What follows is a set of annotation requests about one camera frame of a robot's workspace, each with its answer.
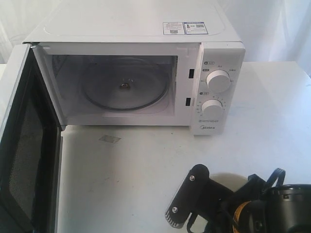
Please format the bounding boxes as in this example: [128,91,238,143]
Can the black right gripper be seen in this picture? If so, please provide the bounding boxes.
[227,174,275,233]

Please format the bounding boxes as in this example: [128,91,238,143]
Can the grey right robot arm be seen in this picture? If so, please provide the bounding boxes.
[225,168,311,233]

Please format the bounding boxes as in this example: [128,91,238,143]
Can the glass microwave turntable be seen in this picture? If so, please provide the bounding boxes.
[82,57,170,111]

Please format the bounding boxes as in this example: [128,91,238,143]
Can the white microwave oven body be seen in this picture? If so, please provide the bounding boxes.
[24,0,245,135]

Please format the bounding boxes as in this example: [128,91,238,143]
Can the lower white control knob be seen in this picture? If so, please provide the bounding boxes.
[201,100,223,118]

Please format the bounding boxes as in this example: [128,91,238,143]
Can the white control knob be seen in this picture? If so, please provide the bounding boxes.
[201,100,223,118]
[206,70,231,93]

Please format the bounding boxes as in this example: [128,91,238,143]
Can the upper white control knob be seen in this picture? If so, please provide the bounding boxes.
[206,70,231,93]

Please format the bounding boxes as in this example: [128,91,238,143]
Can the right blue-bordered label sticker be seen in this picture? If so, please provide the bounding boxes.
[183,22,208,35]

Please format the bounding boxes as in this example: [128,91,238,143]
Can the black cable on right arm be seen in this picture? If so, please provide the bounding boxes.
[179,167,286,233]

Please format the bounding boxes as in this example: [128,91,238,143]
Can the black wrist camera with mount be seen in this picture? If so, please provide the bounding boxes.
[165,164,233,229]

